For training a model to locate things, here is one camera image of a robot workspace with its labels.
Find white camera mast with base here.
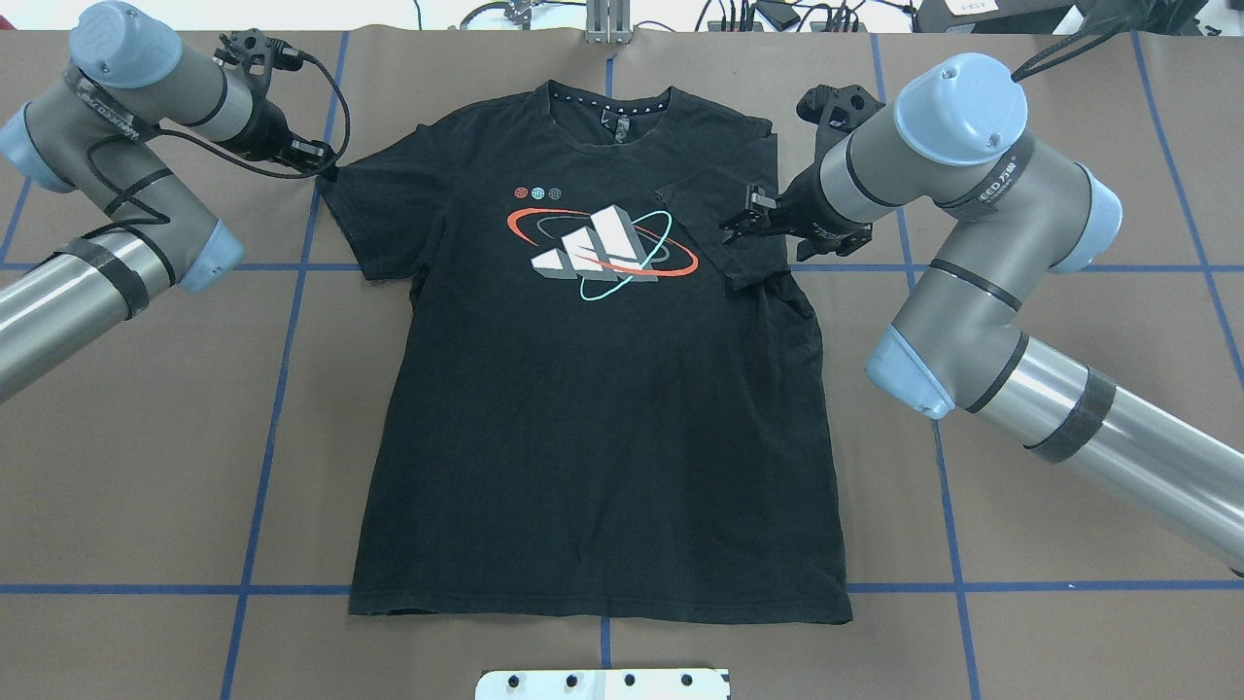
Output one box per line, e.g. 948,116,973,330
474,666,731,699

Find aluminium frame post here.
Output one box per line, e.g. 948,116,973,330
585,0,634,45

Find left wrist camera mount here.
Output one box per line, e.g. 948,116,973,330
213,29,304,75

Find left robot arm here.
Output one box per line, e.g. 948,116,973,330
1,1,342,400

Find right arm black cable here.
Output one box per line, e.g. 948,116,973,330
1011,19,1138,81

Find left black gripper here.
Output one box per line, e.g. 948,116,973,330
255,122,336,177

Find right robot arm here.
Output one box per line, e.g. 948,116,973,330
720,52,1243,573

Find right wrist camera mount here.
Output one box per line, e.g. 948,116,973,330
795,85,884,133

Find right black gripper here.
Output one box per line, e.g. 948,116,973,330
719,183,827,245

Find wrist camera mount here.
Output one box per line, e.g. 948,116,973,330
213,29,304,75
795,85,884,133

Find black graphic t-shirt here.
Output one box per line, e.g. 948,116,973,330
317,81,852,624

